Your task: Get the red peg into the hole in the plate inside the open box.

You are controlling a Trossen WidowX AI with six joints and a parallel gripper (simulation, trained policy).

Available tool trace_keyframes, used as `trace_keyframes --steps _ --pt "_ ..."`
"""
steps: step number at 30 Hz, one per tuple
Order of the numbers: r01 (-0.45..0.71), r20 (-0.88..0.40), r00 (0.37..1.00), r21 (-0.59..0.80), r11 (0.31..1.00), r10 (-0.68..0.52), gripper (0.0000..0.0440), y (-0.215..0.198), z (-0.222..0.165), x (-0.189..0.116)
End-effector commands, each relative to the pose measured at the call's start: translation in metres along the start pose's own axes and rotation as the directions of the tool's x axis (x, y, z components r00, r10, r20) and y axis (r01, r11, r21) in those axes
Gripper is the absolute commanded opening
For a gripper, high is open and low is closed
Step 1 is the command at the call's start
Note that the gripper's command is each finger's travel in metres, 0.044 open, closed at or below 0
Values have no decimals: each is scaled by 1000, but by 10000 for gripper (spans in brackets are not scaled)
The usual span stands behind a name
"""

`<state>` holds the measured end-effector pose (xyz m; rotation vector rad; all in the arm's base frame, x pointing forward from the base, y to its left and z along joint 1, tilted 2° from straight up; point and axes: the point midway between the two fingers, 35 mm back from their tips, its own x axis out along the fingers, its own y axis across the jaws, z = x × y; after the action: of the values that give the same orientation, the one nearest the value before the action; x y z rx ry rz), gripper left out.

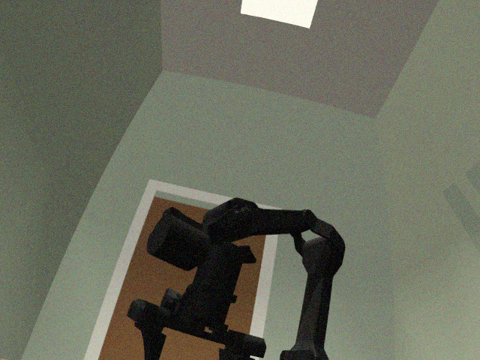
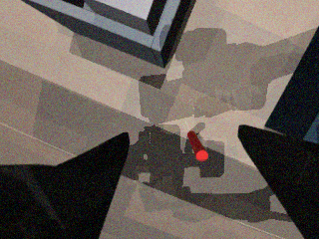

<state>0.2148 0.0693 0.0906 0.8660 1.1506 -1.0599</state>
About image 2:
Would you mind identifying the red peg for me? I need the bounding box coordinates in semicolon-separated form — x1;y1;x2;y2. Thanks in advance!
187;130;208;161

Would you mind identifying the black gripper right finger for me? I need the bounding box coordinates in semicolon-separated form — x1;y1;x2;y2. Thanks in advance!
237;124;319;239

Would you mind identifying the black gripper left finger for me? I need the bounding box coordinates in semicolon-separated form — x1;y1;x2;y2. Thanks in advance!
0;132;130;239

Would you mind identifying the white square plate with hole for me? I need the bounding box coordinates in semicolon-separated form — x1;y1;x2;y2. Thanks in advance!
83;0;165;35

